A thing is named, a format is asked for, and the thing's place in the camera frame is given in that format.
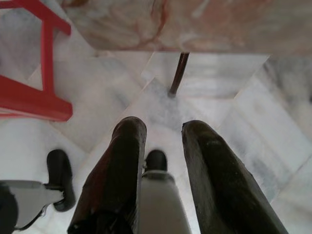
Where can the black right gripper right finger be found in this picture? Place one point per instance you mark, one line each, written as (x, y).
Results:
(219, 182)

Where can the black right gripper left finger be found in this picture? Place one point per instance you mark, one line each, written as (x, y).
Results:
(114, 182)

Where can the dark metal board stand leg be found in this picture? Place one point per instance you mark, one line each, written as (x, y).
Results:
(178, 73)

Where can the red plastic stool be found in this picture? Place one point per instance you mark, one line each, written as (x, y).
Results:
(47, 61)

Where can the marble pattern board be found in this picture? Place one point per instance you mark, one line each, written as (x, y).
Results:
(195, 24)

